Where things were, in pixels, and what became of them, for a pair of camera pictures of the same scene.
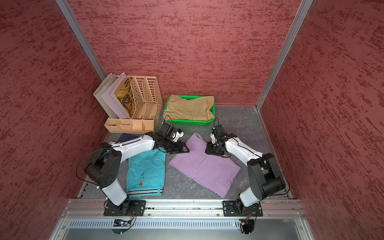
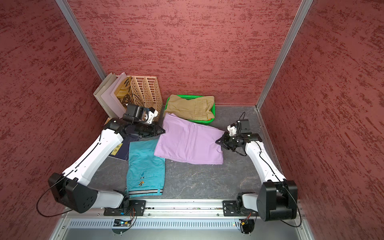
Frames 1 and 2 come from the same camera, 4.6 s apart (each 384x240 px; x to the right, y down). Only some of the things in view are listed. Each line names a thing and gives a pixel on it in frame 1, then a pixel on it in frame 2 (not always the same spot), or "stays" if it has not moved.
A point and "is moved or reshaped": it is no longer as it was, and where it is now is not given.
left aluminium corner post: [72, 21] stays
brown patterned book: [125, 95] stays
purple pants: [216, 173] is moved or reshaped
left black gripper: [179, 150] → [154, 131]
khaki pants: [197, 108] stays
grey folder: [97, 94] stays
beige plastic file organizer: [146, 108] stays
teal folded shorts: [146, 174] stays
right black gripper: [209, 150] → [224, 140]
